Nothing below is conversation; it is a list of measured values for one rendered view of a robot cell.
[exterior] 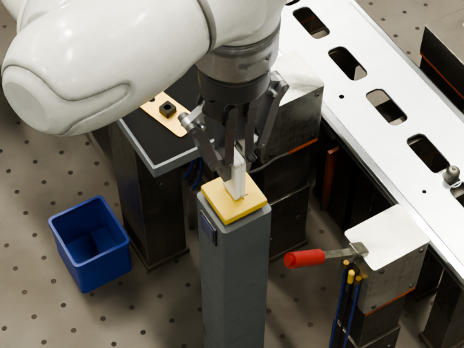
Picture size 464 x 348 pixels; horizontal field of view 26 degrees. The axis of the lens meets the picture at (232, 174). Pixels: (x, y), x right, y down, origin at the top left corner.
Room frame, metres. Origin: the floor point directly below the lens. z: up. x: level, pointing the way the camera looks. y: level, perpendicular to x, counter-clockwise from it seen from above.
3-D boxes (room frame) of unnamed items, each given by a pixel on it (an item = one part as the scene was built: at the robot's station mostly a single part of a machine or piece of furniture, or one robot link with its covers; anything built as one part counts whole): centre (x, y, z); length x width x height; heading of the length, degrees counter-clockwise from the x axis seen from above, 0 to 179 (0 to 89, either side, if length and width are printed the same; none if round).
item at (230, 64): (0.70, 0.00, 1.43); 0.09 x 0.09 x 0.06
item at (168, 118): (0.82, 0.08, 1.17); 0.08 x 0.04 x 0.01; 47
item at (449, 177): (0.84, -0.31, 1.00); 0.02 x 0.02 x 0.04
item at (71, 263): (0.89, 0.23, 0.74); 0.11 x 0.10 x 0.09; 31
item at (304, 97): (0.92, -0.05, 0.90); 0.13 x 0.08 x 0.41; 121
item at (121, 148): (0.92, 0.13, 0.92); 0.10 x 0.08 x 0.45; 31
